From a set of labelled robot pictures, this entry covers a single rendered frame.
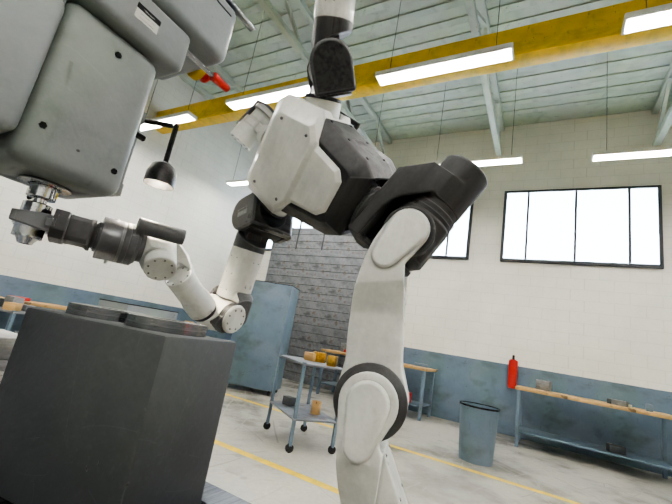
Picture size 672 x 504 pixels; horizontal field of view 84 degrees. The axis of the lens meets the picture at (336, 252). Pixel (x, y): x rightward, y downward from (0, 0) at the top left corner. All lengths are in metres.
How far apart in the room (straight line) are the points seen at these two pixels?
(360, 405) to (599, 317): 7.33
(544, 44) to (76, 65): 5.10
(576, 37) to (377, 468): 5.19
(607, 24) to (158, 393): 5.49
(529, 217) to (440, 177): 7.47
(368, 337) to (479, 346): 7.14
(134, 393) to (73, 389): 0.08
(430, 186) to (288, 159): 0.32
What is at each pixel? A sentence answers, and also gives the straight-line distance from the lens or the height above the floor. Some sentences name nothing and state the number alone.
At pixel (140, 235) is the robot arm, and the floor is 1.26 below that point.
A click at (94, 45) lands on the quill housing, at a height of 1.57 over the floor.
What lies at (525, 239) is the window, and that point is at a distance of 8.11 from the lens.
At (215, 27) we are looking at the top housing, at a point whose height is 1.79.
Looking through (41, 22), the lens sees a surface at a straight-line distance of 0.85.
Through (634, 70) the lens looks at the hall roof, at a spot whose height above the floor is 6.20.
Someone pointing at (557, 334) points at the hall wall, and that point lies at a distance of 7.85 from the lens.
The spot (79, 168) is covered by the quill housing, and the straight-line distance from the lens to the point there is 0.84.
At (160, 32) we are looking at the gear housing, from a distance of 0.98.
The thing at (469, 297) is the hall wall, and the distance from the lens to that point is 8.02.
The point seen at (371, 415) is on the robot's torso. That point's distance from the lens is 0.73.
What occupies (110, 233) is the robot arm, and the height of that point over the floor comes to 1.24.
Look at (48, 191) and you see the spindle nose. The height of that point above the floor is 1.29.
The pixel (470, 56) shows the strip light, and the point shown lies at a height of 4.30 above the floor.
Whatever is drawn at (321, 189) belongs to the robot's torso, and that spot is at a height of 1.43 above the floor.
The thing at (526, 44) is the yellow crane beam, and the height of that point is 4.86.
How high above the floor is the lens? 1.12
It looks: 13 degrees up
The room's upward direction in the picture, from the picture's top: 10 degrees clockwise
